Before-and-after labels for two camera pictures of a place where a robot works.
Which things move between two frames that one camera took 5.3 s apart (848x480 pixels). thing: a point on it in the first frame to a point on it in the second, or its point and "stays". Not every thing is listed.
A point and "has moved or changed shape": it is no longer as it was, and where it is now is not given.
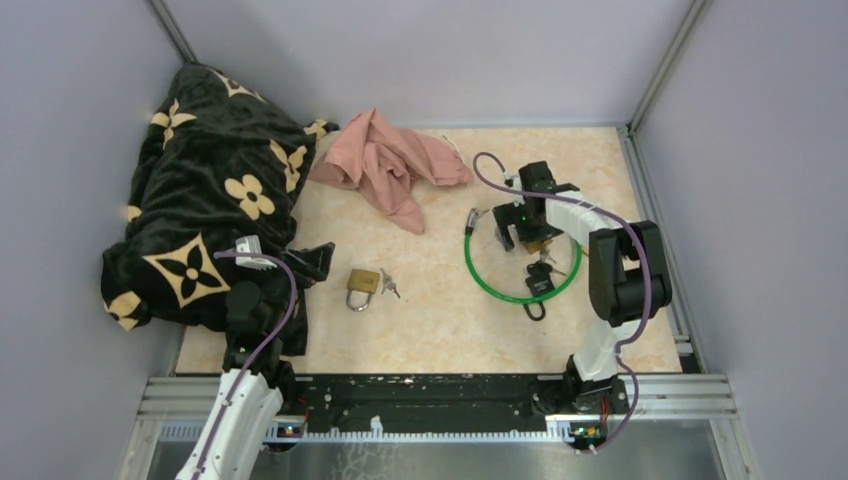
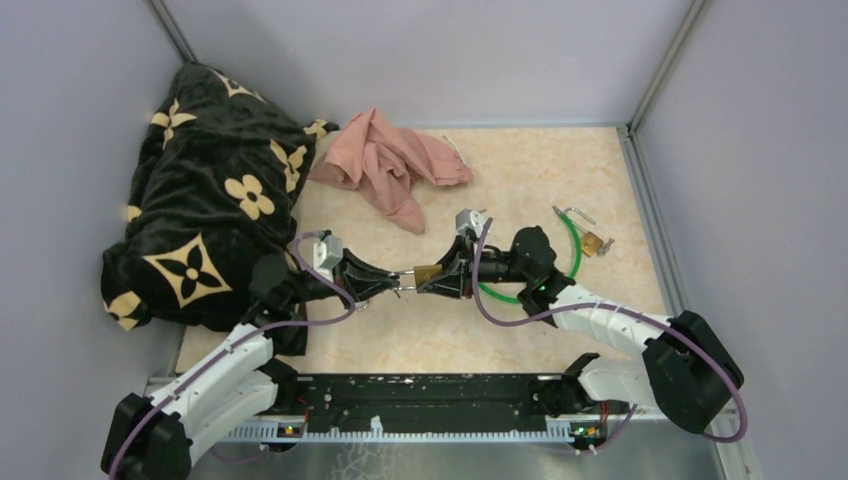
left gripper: [316, 260] to [361, 279]
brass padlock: [533, 246] has moved or changed shape
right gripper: [509, 213] to [457, 260]
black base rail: [336, 404] stays
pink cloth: [388, 162] stays
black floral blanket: [216, 163] stays
